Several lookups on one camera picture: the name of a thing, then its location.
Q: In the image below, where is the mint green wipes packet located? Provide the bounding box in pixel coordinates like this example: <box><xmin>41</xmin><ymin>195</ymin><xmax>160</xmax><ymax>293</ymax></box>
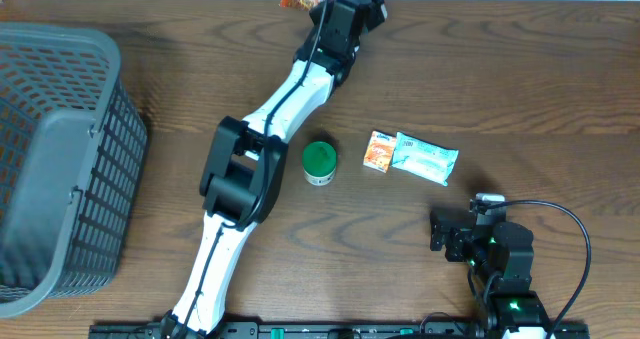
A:
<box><xmin>391</xmin><ymin>132</ymin><xmax>459</xmax><ymax>186</ymax></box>

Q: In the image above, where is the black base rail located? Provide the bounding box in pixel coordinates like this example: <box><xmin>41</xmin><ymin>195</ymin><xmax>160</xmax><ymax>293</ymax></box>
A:
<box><xmin>88</xmin><ymin>320</ymin><xmax>591</xmax><ymax>339</ymax></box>

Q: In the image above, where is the orange Kleenex tissue packet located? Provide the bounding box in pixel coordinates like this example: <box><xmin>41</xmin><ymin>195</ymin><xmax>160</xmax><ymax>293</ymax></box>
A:
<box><xmin>363</xmin><ymin>131</ymin><xmax>397</xmax><ymax>173</ymax></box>

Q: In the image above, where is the green lid jar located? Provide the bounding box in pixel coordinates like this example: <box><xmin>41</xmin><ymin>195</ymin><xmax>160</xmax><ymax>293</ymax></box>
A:
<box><xmin>302</xmin><ymin>141</ymin><xmax>337</xmax><ymax>186</ymax></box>

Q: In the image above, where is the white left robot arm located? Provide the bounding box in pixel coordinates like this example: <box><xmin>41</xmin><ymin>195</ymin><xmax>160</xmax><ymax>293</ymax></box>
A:
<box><xmin>160</xmin><ymin>0</ymin><xmax>387</xmax><ymax>338</ymax></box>

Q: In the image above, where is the grey plastic shopping basket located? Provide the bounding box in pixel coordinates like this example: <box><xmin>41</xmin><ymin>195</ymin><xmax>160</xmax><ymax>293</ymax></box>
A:
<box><xmin>1</xmin><ymin>22</ymin><xmax>148</xmax><ymax>318</ymax></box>

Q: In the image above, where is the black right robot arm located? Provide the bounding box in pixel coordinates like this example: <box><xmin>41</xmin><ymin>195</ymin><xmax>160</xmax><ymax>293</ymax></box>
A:
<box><xmin>429</xmin><ymin>207</ymin><xmax>550</xmax><ymax>338</ymax></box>

